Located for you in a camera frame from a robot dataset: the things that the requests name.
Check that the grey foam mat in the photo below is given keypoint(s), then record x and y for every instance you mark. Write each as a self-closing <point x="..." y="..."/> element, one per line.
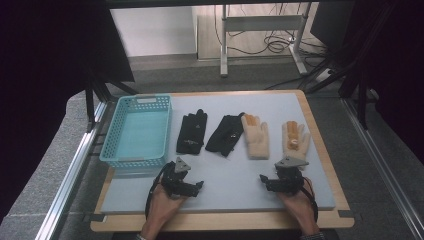
<point x="233" y="173"/>

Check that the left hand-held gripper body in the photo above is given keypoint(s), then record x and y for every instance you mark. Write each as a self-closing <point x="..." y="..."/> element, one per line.
<point x="173" y="178"/>

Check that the turquoise plastic basket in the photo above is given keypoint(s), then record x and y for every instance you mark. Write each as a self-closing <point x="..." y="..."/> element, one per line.
<point x="140" y="133"/>

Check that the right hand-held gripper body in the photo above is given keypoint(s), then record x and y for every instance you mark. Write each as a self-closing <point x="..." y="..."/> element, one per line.
<point x="290" y="180"/>

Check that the black tripod stand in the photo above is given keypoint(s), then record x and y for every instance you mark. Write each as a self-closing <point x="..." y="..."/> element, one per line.
<point x="361" y="96"/>
<point x="91" y="100"/>

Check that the white power strip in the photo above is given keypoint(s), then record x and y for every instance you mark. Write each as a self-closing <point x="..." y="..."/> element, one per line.
<point x="322" y="75"/>

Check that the black glove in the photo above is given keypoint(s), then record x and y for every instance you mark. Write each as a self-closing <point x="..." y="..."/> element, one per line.
<point x="191" y="133"/>
<point x="225" y="135"/>

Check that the dark curtain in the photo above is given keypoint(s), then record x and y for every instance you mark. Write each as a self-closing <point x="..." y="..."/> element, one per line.
<point x="400" y="66"/>
<point x="50" y="66"/>

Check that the beige fluffy glove with loop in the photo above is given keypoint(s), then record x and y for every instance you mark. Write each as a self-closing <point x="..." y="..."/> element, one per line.
<point x="295" y="136"/>

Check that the wooden table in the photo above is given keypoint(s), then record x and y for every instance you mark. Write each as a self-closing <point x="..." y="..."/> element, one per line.
<point x="216" y="222"/>

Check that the person's left hand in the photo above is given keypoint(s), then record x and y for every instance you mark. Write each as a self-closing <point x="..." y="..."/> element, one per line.
<point x="163" y="208"/>

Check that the aluminium rail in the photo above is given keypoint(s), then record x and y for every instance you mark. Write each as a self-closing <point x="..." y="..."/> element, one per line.
<point x="70" y="180"/>
<point x="383" y="166"/>

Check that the person's right hand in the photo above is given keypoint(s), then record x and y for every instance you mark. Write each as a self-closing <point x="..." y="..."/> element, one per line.
<point x="300" y="208"/>

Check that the white metal desk frame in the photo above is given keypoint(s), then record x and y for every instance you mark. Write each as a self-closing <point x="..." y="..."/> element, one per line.
<point x="263" y="23"/>

